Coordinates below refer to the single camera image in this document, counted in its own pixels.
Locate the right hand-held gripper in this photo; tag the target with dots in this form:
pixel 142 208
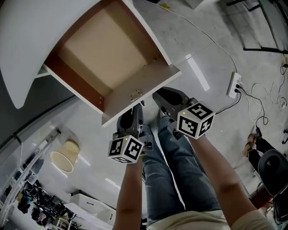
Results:
pixel 195 119

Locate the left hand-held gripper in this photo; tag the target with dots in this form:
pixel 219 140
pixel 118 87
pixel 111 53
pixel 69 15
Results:
pixel 126 148

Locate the white wooden desk drawer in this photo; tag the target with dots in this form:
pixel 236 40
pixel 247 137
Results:
pixel 101 45

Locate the person's left forearm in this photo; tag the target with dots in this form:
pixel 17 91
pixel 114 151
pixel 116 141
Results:
pixel 130 193

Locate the person's right forearm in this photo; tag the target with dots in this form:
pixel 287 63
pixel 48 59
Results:
pixel 220 179

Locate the white desk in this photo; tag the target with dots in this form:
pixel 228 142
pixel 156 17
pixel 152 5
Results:
pixel 33 33

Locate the white power strip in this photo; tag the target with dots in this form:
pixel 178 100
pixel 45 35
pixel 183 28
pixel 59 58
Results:
pixel 234 85

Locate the person's blue jeans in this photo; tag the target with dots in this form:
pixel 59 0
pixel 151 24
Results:
pixel 168 175

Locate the cream wicker waste bin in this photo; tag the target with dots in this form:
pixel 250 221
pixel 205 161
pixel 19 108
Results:
pixel 66 156

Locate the white storage box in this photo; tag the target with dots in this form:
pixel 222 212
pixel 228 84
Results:
pixel 85 215
pixel 99 206

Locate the yellow green scrap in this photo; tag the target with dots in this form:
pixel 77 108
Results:
pixel 164 6

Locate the metal shelf rack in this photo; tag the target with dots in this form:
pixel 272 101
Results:
pixel 29 164

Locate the grey metal cabinet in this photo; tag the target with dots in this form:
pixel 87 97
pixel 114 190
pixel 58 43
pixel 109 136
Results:
pixel 13 125

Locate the person's cream shirt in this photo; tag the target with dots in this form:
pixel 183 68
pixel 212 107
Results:
pixel 191 221

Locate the red table white legs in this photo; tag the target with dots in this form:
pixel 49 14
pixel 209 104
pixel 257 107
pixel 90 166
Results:
pixel 262 200

